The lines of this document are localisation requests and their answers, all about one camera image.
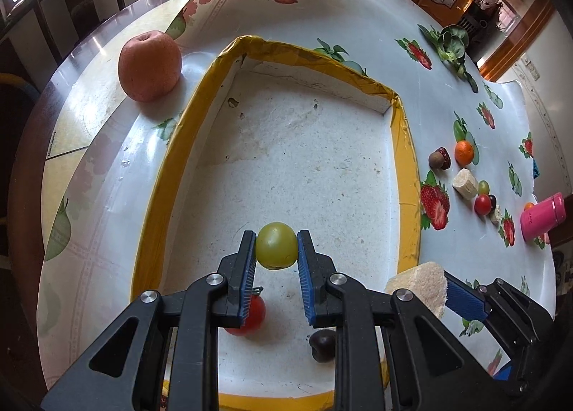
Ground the red apple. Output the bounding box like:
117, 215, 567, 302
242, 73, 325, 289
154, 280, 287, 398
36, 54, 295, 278
118, 31, 183, 102

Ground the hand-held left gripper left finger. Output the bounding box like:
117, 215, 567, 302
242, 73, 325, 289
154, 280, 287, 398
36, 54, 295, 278
40, 230, 265, 411

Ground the curved yellow chair back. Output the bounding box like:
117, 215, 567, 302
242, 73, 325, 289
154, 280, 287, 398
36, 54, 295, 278
0, 73, 39, 100

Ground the white foam tray yellow rim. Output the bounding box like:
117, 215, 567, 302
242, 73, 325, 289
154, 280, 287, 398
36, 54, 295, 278
130, 35, 422, 411

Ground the small orange mandarin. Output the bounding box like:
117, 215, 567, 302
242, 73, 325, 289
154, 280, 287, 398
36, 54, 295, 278
454, 140, 475, 166

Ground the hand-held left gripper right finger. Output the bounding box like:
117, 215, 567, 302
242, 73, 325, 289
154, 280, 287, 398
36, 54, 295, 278
296, 229, 524, 411

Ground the large pale spongy food chunk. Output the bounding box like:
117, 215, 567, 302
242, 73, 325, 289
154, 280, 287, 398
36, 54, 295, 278
384, 261, 448, 320

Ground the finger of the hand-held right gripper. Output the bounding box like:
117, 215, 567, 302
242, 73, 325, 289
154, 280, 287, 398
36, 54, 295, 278
445, 274, 556, 396

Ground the green bok choy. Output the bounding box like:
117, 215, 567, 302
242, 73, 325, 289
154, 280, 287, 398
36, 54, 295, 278
418, 24, 480, 94

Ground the black appliance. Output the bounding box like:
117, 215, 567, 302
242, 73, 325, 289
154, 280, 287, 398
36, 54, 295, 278
461, 0, 504, 62

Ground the pink thermos cup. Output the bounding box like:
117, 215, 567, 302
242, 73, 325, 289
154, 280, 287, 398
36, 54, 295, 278
520, 192, 567, 242

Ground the fruit print tablecloth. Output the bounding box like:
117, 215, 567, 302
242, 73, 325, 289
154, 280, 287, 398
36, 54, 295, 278
36, 0, 560, 411

